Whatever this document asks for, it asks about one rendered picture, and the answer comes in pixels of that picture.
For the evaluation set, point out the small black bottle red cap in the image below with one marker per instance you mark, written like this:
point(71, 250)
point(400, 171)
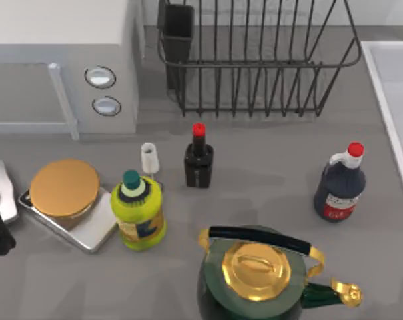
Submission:
point(198, 170)

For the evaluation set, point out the white stemmed glass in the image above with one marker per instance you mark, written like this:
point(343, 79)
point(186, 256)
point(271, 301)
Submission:
point(150, 160)

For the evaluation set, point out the yellow-green bottle green cap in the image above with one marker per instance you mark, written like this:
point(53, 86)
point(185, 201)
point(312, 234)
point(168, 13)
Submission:
point(139, 216)

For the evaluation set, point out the small round microwave knob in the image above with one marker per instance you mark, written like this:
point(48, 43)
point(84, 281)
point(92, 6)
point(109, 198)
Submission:
point(106, 106)

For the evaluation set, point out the black utensil holder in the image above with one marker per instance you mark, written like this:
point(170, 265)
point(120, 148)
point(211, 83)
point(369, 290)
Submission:
point(178, 33)

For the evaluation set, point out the large round microwave knob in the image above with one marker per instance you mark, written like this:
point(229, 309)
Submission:
point(100, 77)

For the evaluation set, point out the green kettle gold lid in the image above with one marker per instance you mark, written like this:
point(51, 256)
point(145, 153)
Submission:
point(254, 286)

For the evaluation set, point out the silver kitchen scale gold plate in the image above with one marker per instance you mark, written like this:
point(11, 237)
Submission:
point(64, 188)

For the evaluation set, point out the large dark bottle red cap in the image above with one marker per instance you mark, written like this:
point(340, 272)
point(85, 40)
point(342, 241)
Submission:
point(341, 190)

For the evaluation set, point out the pale microwave oven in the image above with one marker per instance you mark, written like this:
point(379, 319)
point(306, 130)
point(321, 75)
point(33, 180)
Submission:
point(128, 30)

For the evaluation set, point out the microwave oven door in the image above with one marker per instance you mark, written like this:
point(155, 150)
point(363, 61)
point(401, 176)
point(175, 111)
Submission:
point(18, 93)

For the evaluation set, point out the white sink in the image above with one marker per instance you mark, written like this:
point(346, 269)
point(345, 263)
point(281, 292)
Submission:
point(396, 86)

